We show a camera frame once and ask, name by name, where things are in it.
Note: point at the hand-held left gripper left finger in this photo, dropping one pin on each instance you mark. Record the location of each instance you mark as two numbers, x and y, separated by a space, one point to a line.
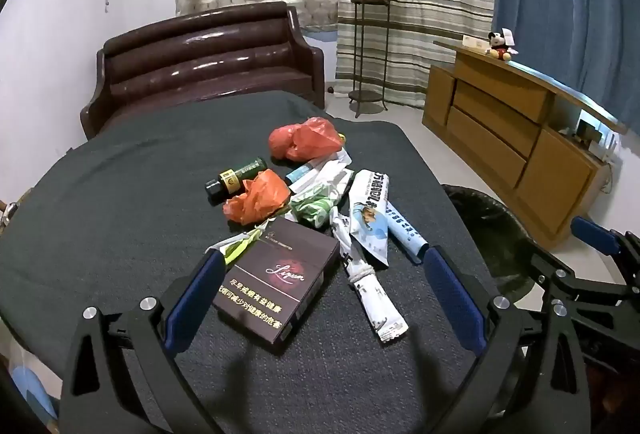
195 294

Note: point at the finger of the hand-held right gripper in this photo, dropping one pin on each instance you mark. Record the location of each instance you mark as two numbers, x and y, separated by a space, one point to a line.
595 234
550 259

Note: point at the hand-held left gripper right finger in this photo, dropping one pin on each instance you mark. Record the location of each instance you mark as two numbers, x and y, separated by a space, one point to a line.
450 299

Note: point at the white yellow-green wrapper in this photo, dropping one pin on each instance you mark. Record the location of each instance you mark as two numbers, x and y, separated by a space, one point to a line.
235 249

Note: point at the knotted white printed wrapper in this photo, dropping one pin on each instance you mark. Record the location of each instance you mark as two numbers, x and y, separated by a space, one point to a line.
380 314

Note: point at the bin with black liner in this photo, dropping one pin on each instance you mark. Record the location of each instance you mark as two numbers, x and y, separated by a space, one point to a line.
480 224

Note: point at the printed paper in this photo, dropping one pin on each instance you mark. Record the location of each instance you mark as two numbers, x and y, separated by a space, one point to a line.
405 229

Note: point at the dark cigarette box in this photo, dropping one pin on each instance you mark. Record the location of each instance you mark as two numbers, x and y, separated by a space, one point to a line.
280 284

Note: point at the white blue printed packet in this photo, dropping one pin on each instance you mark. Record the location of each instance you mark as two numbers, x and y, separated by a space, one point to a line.
370 224

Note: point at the orange plastic bag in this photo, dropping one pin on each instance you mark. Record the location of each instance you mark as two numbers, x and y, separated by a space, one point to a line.
260 196

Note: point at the green glass bottle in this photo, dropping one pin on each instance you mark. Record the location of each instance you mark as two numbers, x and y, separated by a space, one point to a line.
235 179

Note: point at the green white wrapper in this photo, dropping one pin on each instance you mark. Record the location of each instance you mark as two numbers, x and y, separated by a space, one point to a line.
310 209

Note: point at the light blue tube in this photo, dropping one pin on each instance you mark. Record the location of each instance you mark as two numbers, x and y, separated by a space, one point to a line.
300 174

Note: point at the red plastic bag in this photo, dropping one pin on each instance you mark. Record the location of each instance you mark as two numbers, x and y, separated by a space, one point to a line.
300 139

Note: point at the wooden cabinet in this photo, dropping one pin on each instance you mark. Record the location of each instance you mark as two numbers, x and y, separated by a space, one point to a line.
550 174

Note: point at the white router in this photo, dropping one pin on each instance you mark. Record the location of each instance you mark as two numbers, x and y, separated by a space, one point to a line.
610 144

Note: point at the small dark brown box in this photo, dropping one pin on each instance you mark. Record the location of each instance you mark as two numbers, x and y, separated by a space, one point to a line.
586 129

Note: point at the mouse plush toy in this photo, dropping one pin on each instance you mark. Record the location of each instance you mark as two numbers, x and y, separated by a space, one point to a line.
500 47

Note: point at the black metal plant stand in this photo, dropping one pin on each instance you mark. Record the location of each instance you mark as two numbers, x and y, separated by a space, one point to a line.
369 97

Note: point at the small white box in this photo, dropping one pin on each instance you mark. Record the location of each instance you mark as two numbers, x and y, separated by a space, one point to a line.
475 43

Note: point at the brown leather sofa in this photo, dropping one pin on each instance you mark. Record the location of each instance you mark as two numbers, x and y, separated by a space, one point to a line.
200 59

